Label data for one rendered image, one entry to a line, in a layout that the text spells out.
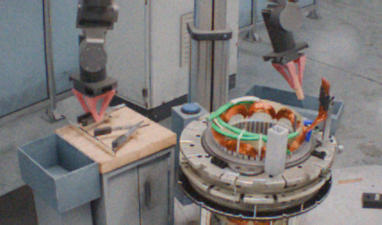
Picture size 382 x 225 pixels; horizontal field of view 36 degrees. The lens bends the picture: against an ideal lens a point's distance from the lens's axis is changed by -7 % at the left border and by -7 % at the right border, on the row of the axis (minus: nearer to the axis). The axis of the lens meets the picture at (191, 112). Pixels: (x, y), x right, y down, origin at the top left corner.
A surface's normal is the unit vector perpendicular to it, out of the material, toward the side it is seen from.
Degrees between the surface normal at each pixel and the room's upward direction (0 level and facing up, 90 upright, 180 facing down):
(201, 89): 90
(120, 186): 90
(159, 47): 90
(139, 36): 90
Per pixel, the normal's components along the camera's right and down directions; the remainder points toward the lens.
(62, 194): 0.68, 0.33
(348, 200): 0.02, -0.90
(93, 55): 0.18, 0.44
